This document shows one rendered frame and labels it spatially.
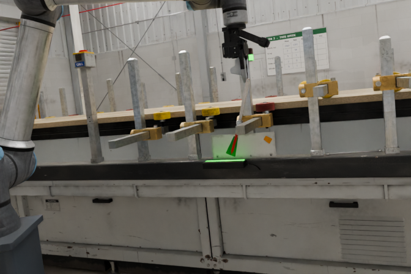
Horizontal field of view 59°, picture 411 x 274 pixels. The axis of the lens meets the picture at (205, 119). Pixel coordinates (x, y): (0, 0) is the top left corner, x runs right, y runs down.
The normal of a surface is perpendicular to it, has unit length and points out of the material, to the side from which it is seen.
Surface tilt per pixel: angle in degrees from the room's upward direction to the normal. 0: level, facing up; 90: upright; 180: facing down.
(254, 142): 90
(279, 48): 90
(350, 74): 90
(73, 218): 90
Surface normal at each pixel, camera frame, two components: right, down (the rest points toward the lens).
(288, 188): -0.36, 0.11
